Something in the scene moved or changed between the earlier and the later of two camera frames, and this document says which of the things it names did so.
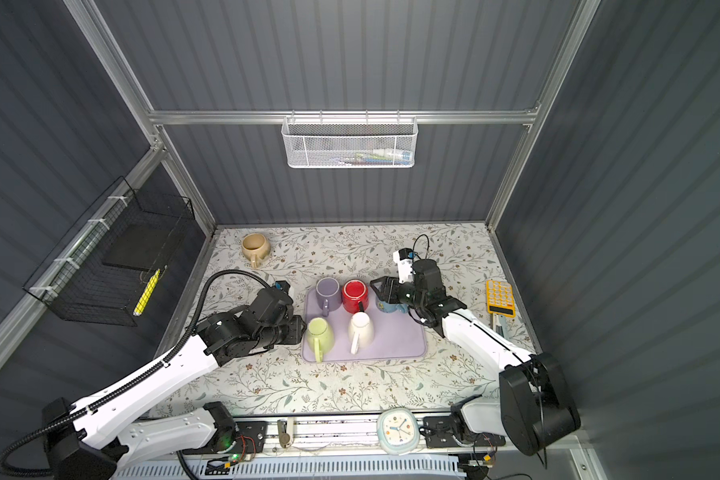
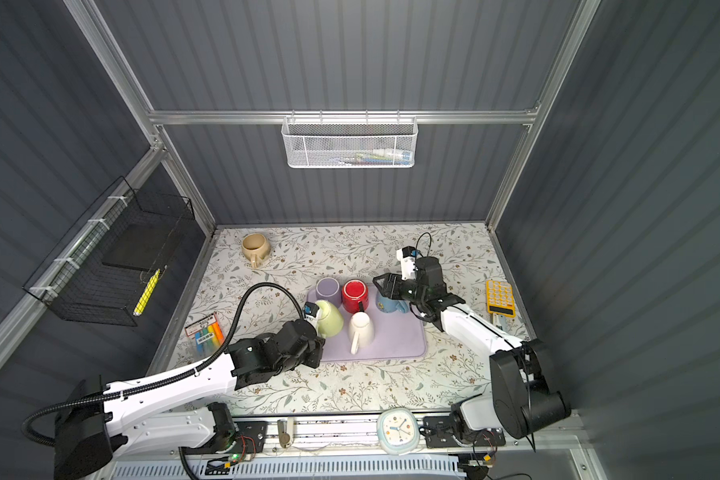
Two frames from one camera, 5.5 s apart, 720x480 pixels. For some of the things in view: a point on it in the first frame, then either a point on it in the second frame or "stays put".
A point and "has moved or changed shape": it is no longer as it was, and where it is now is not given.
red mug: [354, 291] stays put
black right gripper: [388, 289] stays put
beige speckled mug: [255, 248] stays put
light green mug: [320, 337] has moved or changed shape
